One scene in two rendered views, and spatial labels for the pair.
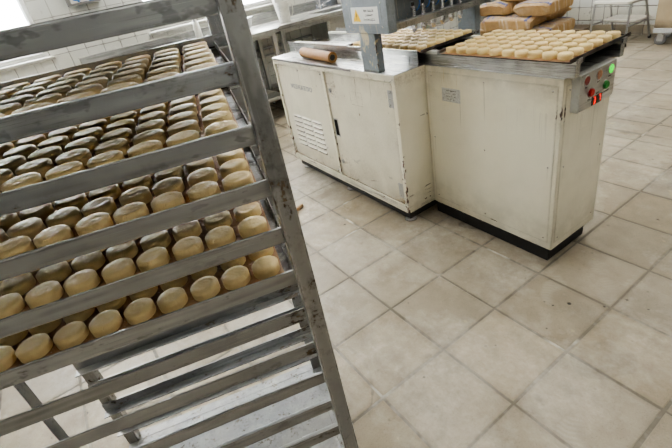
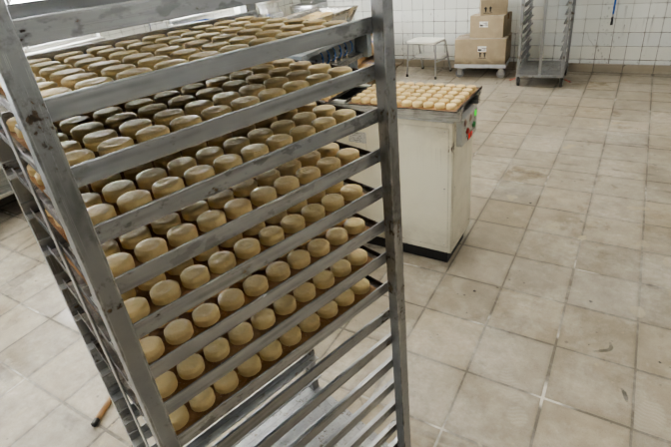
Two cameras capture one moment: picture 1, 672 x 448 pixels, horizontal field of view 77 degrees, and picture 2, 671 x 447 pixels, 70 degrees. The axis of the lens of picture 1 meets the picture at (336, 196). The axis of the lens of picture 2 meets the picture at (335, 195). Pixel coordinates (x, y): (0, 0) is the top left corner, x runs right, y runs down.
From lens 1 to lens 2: 72 cm
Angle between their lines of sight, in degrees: 24
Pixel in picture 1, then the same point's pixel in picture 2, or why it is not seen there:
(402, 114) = not seen: hidden behind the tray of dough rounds
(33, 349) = (232, 380)
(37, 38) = (300, 148)
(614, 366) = (518, 326)
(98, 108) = (318, 187)
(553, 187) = (449, 204)
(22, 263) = (260, 303)
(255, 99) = (394, 171)
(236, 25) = (393, 130)
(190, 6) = (366, 120)
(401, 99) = not seen: hidden behind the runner
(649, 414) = (548, 350)
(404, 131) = not seen: hidden behind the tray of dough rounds
